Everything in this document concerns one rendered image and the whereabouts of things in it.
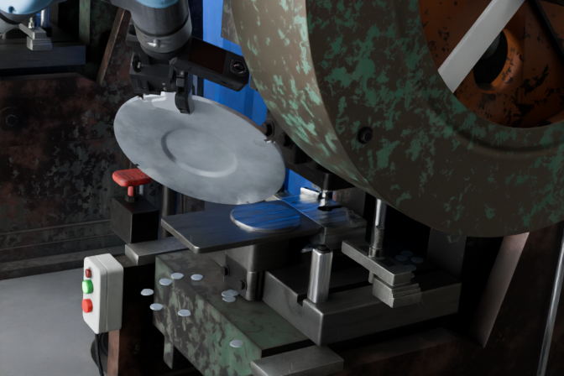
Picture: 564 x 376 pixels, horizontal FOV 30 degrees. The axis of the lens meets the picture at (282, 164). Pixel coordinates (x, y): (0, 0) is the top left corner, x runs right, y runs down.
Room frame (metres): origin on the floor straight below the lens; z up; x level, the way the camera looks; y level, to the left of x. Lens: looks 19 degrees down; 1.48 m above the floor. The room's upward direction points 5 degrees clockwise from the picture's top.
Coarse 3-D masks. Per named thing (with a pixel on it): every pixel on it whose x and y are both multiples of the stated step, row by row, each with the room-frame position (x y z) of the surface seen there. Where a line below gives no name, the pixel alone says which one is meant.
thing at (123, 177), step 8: (112, 176) 1.93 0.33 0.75; (120, 176) 1.91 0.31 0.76; (128, 176) 1.91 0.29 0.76; (136, 176) 1.92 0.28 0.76; (144, 176) 1.92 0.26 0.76; (120, 184) 1.90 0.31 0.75; (128, 184) 1.89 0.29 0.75; (136, 184) 1.90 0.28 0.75; (144, 184) 1.91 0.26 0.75; (128, 192) 1.93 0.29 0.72
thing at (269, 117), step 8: (272, 120) 1.74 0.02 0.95; (264, 128) 1.73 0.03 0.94; (272, 128) 1.73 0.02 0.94; (280, 128) 1.72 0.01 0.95; (272, 136) 1.73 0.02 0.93; (280, 136) 1.69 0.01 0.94; (288, 136) 1.69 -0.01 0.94; (280, 144) 1.69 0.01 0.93; (288, 144) 1.69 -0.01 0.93; (296, 144) 1.68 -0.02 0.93; (288, 152) 1.69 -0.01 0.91; (296, 152) 1.68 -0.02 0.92; (304, 152) 1.69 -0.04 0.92; (288, 160) 1.69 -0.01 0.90; (296, 160) 1.68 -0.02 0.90; (304, 160) 1.69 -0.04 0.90; (312, 160) 1.68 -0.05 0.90; (312, 168) 1.68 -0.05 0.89; (320, 168) 1.68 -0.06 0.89
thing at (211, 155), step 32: (160, 96) 1.53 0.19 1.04; (192, 96) 1.52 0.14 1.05; (128, 128) 1.61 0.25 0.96; (160, 128) 1.58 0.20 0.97; (192, 128) 1.56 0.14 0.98; (224, 128) 1.54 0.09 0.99; (256, 128) 1.52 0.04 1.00; (160, 160) 1.64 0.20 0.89; (192, 160) 1.63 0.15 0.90; (224, 160) 1.61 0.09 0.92; (256, 160) 1.57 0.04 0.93; (192, 192) 1.68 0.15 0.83; (224, 192) 1.66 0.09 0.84; (256, 192) 1.63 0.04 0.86
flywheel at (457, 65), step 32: (448, 0) 1.38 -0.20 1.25; (480, 0) 1.41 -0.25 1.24; (512, 0) 1.38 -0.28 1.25; (544, 0) 1.38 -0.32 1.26; (448, 32) 1.39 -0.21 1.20; (480, 32) 1.35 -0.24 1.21; (512, 32) 1.46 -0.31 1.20; (544, 32) 1.49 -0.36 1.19; (448, 64) 1.32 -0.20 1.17; (512, 64) 1.48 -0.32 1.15; (544, 64) 1.49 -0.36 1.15; (480, 96) 1.43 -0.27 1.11; (512, 96) 1.46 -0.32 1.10; (544, 96) 1.50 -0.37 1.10
